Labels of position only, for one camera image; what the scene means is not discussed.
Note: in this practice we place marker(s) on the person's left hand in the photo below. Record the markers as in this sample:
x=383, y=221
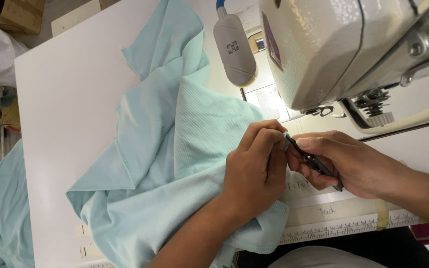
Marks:
x=250, y=178

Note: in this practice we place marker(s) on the person's right hand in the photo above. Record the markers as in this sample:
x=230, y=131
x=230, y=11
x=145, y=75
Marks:
x=352, y=167

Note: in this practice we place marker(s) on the person's left fingers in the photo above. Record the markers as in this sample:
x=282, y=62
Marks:
x=264, y=136

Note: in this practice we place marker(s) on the black thread snips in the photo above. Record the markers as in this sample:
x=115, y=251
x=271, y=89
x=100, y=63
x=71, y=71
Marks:
x=313, y=162

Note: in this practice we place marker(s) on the light teal knit garment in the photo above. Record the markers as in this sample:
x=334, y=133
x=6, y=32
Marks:
x=162, y=149

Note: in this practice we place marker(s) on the beige masking tape strip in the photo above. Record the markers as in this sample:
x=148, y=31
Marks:
x=333, y=212

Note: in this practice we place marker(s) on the cream industrial sewing machine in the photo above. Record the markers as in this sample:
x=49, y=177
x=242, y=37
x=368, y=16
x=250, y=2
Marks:
x=330, y=48

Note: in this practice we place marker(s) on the white measuring tape strip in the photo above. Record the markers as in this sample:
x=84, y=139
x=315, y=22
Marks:
x=348, y=227

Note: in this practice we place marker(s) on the person's black clothing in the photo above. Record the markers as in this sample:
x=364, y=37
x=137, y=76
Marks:
x=348, y=242

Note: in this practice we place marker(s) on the person's white garment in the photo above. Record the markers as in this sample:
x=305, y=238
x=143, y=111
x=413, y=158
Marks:
x=322, y=258

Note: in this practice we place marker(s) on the blue lamp gooseneck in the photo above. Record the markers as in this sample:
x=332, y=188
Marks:
x=221, y=3

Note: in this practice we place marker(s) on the yellowed tape piece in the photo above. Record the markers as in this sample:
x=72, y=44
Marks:
x=382, y=216

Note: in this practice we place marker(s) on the small masking tape mark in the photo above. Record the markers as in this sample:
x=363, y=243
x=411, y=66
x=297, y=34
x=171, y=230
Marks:
x=82, y=230
x=89, y=251

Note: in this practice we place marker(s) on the yellow cloth bundle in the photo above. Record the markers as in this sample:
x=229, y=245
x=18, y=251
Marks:
x=10, y=115

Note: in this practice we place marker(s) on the heap of teal fabric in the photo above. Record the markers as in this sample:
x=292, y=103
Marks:
x=2, y=219

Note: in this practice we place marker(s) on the brown cardboard box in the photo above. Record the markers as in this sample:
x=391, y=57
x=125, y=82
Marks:
x=13, y=13

